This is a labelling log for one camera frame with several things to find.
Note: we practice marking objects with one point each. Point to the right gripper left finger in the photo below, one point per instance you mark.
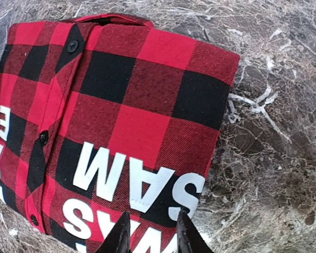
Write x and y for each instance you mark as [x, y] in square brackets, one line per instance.
[118, 239]

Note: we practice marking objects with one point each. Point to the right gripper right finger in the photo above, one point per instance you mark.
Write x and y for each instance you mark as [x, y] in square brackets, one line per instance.
[188, 238]

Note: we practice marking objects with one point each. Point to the red black plaid shirt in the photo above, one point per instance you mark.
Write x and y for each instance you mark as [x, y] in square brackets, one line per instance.
[105, 114]

